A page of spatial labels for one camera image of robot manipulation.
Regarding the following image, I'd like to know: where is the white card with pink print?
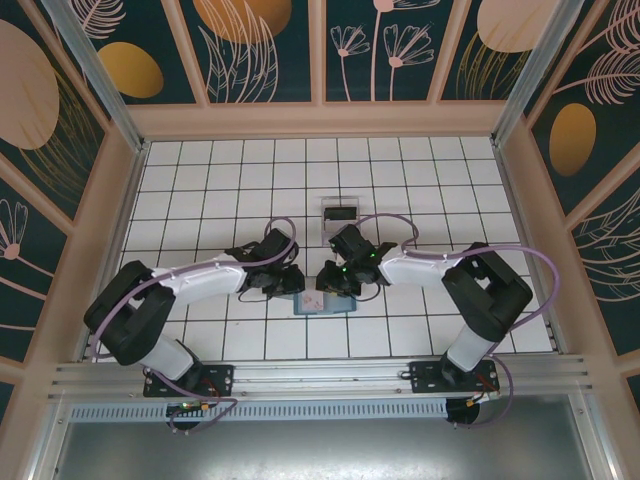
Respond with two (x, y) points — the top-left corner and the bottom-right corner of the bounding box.
(298, 288), (327, 310)

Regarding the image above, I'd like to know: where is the blue card holder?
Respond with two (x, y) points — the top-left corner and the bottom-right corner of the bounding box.
(292, 288), (359, 317)

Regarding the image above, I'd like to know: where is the black credit card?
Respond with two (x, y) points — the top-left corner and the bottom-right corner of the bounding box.
(323, 204), (359, 222)

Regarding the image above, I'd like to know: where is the clear acrylic tray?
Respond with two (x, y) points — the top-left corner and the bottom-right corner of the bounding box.
(319, 195), (362, 246)

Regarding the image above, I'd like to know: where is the grey metal sheet panel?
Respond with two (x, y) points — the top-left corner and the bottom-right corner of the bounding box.
(49, 394), (616, 480)

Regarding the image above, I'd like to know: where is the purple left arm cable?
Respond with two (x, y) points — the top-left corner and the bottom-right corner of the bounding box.
(89, 216), (301, 435)

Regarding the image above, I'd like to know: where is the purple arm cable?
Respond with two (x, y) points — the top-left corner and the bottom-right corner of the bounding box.
(344, 213), (558, 431)
(89, 216), (301, 435)

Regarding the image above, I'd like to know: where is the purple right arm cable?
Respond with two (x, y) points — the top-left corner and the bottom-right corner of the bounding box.
(344, 213), (558, 431)

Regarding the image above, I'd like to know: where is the aluminium mounting rail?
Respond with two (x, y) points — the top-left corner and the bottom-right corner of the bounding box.
(49, 353), (599, 399)

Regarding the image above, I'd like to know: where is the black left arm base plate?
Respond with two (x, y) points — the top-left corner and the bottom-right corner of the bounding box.
(143, 364), (236, 400)

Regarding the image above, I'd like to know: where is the grey slotted cable duct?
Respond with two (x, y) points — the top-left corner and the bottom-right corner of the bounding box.
(69, 398), (450, 422)

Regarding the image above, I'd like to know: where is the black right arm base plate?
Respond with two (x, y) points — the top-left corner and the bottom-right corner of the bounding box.
(408, 360), (500, 395)

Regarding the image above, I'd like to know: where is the aluminium table side rail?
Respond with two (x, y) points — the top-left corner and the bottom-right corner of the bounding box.
(492, 139), (569, 354)
(74, 142), (149, 362)

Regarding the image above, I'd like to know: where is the aluminium corner post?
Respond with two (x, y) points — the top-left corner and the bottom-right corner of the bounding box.
(39, 0), (147, 153)
(491, 0), (574, 147)

